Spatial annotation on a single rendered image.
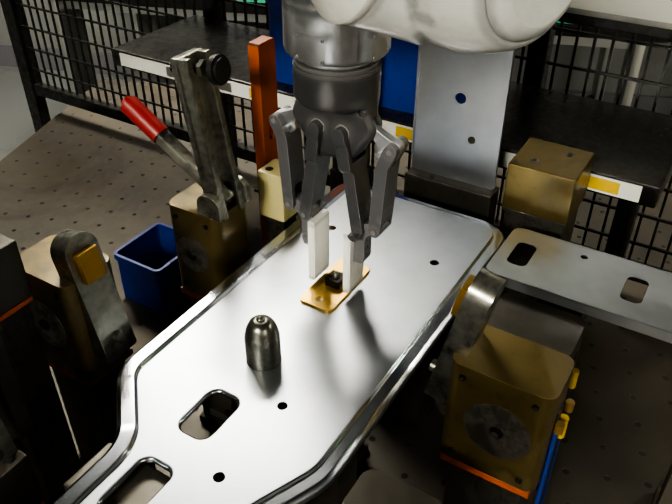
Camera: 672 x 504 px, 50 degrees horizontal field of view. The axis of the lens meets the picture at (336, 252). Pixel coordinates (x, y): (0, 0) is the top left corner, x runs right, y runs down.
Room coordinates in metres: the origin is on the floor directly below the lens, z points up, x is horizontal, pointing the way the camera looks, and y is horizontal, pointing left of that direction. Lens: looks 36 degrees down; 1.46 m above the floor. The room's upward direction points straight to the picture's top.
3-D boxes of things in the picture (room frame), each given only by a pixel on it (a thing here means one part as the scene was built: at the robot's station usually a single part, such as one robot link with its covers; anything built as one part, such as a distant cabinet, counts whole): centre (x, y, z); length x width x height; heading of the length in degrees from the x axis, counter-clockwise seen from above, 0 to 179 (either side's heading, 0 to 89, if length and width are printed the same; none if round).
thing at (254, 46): (0.75, 0.08, 0.95); 0.03 x 0.01 x 0.50; 149
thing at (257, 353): (0.47, 0.07, 1.02); 0.03 x 0.03 x 0.07
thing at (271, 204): (0.71, 0.07, 0.88); 0.04 x 0.04 x 0.37; 59
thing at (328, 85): (0.58, 0.00, 1.20); 0.08 x 0.07 x 0.09; 59
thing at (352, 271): (0.57, -0.02, 1.04); 0.03 x 0.01 x 0.07; 149
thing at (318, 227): (0.59, 0.02, 1.04); 0.03 x 0.01 x 0.07; 149
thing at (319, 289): (0.58, 0.00, 1.01); 0.08 x 0.04 x 0.01; 149
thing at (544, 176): (0.75, -0.25, 0.88); 0.08 x 0.08 x 0.36; 59
